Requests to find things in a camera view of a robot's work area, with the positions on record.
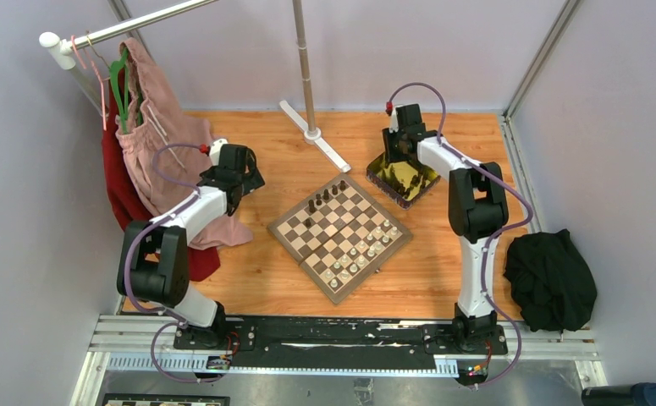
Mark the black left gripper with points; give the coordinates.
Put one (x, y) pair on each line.
(250, 178)

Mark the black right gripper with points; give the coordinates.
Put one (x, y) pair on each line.
(389, 134)

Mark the wooden chess board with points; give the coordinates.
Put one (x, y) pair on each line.
(350, 238)

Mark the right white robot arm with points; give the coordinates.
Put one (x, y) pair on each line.
(476, 209)

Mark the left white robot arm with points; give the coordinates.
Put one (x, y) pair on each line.
(154, 263)

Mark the yellow metal tin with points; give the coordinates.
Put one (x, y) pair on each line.
(403, 182)

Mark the pink hanging garment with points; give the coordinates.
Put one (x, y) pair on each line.
(161, 155)

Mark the red hanging garment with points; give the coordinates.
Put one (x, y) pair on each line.
(125, 202)

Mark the green clothes hanger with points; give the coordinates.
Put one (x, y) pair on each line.
(126, 90)

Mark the black crumpled cloth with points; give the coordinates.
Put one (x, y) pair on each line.
(550, 281)

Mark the white clothes rack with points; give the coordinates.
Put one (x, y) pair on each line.
(65, 52)

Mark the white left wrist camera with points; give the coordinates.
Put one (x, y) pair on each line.
(214, 150)

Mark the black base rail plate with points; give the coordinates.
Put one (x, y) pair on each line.
(324, 343)

